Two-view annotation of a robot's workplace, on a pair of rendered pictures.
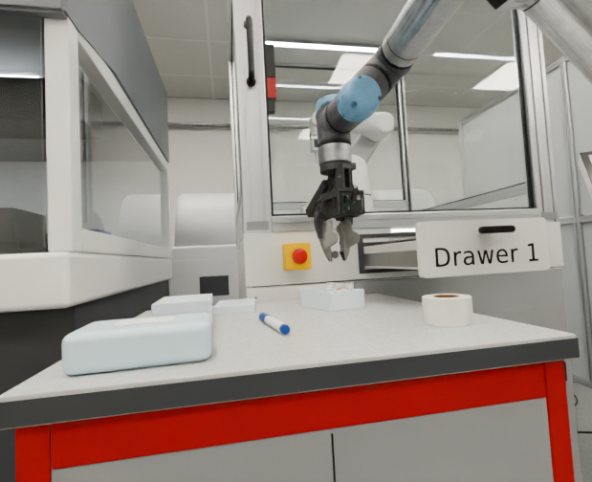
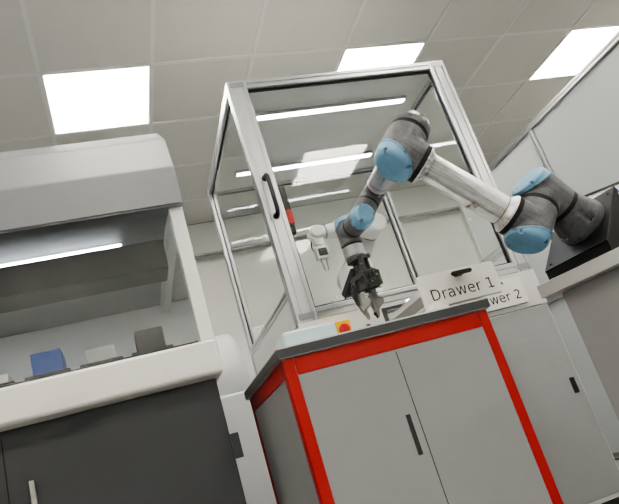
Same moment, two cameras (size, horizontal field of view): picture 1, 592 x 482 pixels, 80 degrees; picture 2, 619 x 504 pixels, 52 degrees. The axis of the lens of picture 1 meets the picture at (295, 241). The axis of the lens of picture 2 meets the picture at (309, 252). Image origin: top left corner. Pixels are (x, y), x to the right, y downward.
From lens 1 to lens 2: 1.34 m
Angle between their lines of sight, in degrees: 18
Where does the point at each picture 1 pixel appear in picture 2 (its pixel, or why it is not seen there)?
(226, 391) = (351, 337)
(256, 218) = (304, 311)
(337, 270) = not seen: hidden behind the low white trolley
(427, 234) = (423, 283)
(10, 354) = (184, 415)
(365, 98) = (366, 215)
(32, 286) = (201, 361)
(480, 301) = not seen: hidden behind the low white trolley
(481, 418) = (456, 338)
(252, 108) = (281, 234)
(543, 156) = not seen: hidden behind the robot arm
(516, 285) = (515, 323)
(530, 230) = (484, 269)
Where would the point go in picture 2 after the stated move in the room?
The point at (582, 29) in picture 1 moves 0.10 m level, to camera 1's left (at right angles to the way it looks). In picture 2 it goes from (438, 186) to (404, 195)
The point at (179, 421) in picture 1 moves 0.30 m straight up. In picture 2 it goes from (337, 352) to (303, 245)
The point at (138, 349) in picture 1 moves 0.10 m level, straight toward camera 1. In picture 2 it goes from (311, 334) to (329, 321)
